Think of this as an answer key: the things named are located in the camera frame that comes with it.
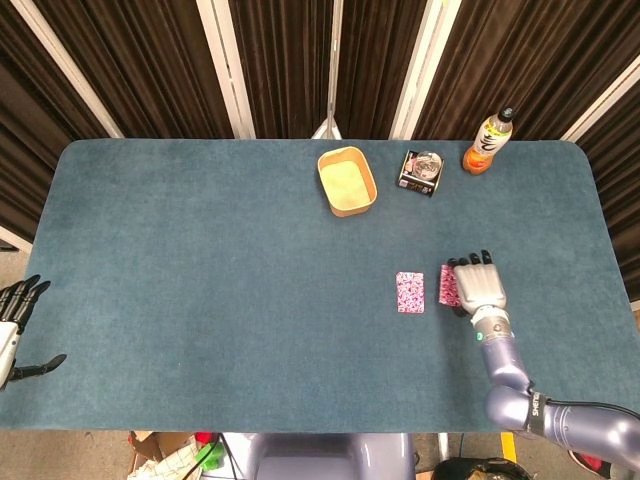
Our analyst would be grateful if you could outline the cardboard box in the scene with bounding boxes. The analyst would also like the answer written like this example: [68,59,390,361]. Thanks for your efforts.
[127,430,204,480]

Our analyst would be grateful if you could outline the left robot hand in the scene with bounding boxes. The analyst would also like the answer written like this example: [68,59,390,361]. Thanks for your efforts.
[0,274,68,392]

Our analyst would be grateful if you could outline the dark brown curtain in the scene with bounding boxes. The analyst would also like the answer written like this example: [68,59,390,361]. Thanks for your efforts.
[0,0,640,301]

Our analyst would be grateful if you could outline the thin white frame post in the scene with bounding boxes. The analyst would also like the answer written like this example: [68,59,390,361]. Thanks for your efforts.
[311,0,345,141]

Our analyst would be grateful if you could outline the black printed box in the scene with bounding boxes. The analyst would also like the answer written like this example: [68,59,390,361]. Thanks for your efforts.
[397,149,446,198]

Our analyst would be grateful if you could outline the grey robot torso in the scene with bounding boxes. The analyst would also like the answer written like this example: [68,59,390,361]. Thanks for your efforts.
[253,432,417,480]

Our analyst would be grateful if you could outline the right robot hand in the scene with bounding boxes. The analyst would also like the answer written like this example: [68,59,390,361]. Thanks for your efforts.
[446,249,510,320]

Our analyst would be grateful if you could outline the orange drink bottle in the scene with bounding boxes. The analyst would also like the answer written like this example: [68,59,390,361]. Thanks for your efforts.
[461,105,518,178]

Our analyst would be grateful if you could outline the green plastic object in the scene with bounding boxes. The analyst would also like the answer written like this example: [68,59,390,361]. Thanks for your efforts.
[196,441,225,472]

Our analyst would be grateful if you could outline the blue table cloth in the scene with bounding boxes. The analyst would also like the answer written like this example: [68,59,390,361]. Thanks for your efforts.
[0,138,640,434]

